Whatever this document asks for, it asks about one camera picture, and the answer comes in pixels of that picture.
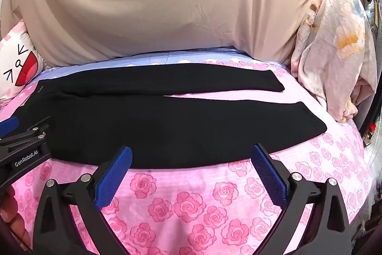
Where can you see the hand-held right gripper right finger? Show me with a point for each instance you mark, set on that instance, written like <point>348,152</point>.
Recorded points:
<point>268,177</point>

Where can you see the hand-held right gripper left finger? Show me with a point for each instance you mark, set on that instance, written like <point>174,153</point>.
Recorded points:
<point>115,177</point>

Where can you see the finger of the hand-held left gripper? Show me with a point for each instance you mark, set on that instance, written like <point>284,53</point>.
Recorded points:
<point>8,125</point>
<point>35,125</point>

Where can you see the black pants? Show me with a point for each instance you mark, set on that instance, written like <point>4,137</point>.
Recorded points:
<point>149,123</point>

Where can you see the person's left hand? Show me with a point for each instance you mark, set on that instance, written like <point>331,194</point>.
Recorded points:
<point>12,213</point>

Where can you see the white cartoon face pillow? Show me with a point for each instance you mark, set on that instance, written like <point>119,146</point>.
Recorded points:
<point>18,63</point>

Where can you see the pink rose bed sheet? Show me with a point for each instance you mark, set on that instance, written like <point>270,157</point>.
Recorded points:
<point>209,207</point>

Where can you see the pale floral blanket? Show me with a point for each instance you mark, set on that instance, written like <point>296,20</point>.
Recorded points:
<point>331,49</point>

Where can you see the beige blanket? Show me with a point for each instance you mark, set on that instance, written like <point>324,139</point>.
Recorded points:
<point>164,4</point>

